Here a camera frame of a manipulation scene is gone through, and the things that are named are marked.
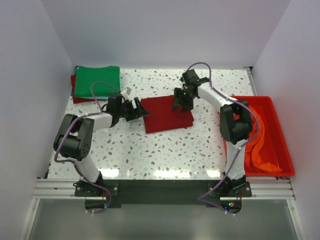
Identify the folded green t shirt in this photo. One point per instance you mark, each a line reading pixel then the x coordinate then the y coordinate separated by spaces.
pixel 97 81

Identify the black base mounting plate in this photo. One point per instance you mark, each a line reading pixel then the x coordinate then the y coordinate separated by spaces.
pixel 114 193

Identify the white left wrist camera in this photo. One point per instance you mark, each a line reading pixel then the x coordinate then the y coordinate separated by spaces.
pixel 126 92

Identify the folded dark red t shirt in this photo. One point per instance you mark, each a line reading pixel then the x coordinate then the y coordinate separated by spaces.
pixel 101 91

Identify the red plastic bin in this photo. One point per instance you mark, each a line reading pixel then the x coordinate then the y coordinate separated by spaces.
pixel 275 149

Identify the dark red t shirt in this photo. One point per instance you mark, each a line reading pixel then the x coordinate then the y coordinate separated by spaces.
pixel 101 91
pixel 162 117

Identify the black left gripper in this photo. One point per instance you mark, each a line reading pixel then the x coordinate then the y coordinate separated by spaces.
pixel 135 109

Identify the crumpled orange t shirt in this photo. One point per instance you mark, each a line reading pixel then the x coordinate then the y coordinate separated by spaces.
pixel 253 159

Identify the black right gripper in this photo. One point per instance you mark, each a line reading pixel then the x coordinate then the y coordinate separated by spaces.
pixel 184 97

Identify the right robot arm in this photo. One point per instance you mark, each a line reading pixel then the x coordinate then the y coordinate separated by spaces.
pixel 235 123

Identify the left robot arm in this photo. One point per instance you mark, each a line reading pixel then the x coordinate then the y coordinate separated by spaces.
pixel 73 140

